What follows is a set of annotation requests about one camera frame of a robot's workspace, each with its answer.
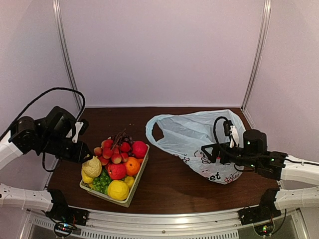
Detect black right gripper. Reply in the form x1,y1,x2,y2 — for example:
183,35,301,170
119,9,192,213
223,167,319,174
201,142,259,170

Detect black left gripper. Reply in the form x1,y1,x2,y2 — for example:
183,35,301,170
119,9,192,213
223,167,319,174
39,134,92,163

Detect pale yellow wrinkled fruit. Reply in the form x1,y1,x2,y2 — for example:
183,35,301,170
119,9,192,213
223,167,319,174
82,156,102,178

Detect red lychee bunch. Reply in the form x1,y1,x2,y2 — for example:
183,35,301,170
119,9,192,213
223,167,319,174
93,131,132,167

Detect light blue plastic bag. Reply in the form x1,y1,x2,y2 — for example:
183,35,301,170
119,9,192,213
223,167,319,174
146,110,246,185

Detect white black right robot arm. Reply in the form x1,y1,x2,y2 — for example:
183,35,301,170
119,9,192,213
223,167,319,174
201,129,319,220

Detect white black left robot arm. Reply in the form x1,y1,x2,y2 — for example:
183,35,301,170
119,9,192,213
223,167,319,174
0,107,93,221

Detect orange fruit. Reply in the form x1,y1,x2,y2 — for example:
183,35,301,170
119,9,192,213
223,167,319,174
124,157,141,176

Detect pink red round fruit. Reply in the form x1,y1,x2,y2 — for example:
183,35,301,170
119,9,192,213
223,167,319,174
132,141,148,159

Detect green grape bunch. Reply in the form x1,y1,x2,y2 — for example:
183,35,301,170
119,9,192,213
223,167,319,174
91,170,112,195

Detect red apple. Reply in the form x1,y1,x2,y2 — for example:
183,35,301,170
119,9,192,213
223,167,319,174
107,163,127,180

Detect dark purple grape bunch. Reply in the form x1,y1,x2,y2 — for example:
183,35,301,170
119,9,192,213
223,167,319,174
111,134,135,147

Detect large yellow lemon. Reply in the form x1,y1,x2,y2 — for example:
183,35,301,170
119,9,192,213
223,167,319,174
107,180,130,201

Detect small yellow lemon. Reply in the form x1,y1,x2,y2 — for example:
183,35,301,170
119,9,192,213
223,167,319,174
124,176,135,189

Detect beige perforated plastic basket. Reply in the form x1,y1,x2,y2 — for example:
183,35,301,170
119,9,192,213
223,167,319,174
79,144,150,208

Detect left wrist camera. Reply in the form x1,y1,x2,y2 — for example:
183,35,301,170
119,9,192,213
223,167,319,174
70,119,89,143

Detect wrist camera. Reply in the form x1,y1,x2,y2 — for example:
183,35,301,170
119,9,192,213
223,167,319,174
223,120,239,148
70,119,89,143

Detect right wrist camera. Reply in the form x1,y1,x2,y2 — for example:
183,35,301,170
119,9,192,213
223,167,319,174
223,120,239,148

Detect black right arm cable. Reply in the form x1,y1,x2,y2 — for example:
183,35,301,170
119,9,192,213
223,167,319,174
213,116,231,150

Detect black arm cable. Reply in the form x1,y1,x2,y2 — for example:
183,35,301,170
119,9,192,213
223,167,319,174
213,116,231,150
0,87,86,172

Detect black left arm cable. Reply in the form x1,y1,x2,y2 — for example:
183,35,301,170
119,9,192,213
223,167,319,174
0,87,86,172

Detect front aluminium rail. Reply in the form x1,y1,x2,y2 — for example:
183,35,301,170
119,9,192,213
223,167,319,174
24,206,307,239

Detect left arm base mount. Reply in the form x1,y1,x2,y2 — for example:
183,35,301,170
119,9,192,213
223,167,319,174
43,189,89,239

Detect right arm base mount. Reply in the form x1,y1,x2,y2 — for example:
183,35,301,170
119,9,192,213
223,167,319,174
238,189,282,237

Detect left aluminium frame post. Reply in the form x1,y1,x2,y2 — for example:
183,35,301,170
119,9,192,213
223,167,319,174
52,0,83,110

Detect aluminium frame post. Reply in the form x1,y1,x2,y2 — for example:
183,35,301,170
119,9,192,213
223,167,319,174
52,0,83,110
241,0,272,110

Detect right aluminium frame post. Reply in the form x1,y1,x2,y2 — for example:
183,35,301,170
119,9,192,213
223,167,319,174
241,0,272,110

